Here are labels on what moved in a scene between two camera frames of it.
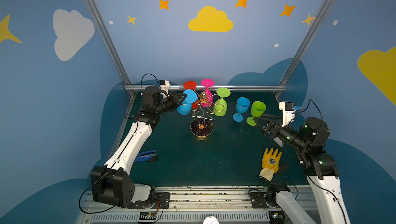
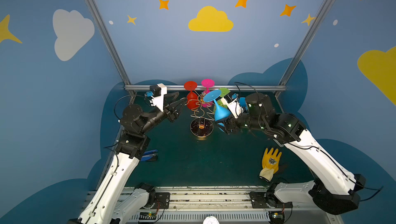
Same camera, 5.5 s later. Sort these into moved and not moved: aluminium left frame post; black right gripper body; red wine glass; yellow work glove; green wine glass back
Moved: black right gripper body
Not moved: green wine glass back; red wine glass; aluminium left frame post; yellow work glove
